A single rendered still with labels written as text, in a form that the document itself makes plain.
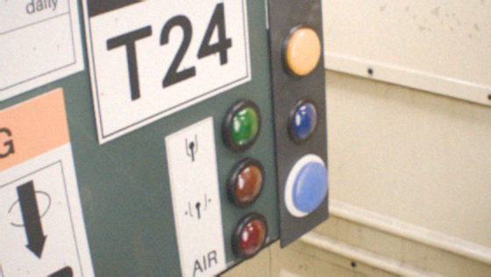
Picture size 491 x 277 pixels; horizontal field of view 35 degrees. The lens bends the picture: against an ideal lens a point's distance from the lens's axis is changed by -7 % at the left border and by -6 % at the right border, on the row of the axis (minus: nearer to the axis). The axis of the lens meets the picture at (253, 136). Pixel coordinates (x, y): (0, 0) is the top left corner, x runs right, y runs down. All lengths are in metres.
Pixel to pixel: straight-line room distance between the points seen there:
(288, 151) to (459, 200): 0.87
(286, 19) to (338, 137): 0.98
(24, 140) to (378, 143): 1.07
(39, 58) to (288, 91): 0.16
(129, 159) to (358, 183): 1.06
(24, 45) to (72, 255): 0.10
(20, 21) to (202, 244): 0.16
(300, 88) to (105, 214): 0.14
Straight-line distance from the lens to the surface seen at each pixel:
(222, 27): 0.39
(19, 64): 0.32
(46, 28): 0.32
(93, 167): 0.35
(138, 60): 0.36
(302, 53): 0.43
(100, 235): 0.37
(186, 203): 0.40
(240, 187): 0.42
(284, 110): 0.44
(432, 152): 1.30
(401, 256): 1.42
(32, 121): 0.33
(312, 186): 0.46
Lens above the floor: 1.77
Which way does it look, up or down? 23 degrees down
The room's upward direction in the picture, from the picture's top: 4 degrees counter-clockwise
